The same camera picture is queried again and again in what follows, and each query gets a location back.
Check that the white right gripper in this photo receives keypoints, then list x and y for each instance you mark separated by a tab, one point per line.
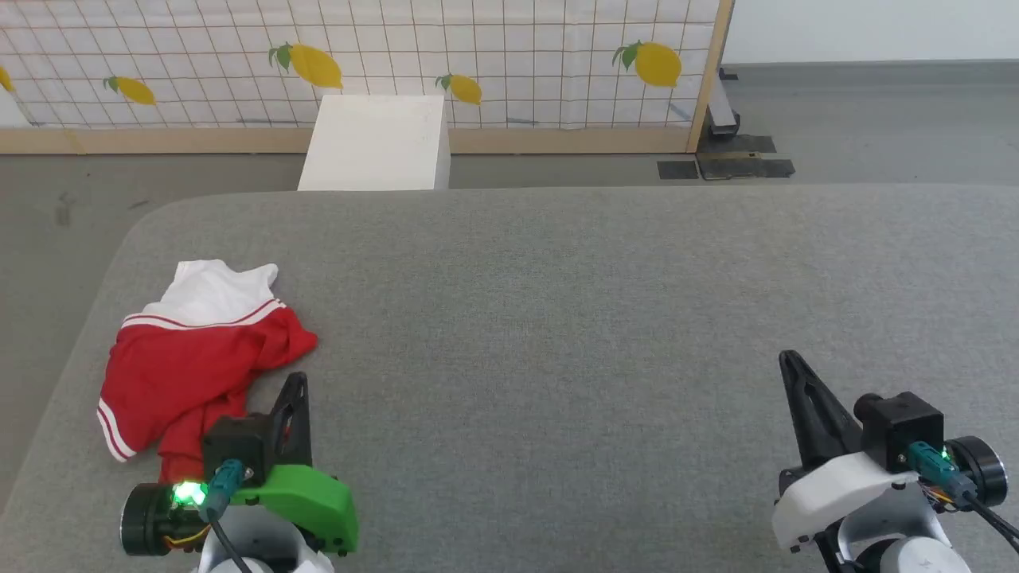
836	493

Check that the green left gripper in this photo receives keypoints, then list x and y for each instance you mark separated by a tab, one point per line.
318	501

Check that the red and white t-shirt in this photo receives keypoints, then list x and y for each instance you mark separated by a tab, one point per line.
183	366

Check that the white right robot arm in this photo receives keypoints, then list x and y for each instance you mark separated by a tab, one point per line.
899	541

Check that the black left gripper motor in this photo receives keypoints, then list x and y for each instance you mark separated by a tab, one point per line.
147	521

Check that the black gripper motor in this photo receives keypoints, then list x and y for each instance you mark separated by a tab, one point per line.
979	469
147	521

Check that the black right gripper motor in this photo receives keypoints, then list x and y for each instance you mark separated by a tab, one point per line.
979	469

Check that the large black floor plate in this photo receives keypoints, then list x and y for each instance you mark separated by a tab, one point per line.
740	163

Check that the small black floor patch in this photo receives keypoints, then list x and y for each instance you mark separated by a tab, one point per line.
677	169

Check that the white box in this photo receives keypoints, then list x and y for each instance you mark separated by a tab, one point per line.
374	143

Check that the black metal partition foot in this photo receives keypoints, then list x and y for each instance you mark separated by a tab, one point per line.
720	107

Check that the lemon print partition screen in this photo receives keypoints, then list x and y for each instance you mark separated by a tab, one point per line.
358	48

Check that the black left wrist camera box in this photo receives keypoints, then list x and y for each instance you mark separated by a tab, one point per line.
239	446

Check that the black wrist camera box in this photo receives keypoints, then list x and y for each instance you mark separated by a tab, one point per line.
903	430
239	446

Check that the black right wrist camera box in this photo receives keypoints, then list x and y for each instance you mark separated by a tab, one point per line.
903	430

